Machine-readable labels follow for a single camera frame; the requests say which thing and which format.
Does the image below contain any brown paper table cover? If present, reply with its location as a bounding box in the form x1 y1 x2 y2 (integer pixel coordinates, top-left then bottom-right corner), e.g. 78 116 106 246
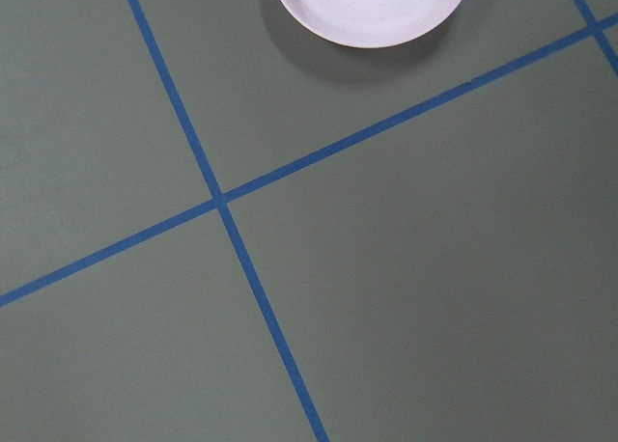
1 0 617 441

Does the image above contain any pink plate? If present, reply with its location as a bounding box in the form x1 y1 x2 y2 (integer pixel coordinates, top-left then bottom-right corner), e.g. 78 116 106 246
279 0 463 49

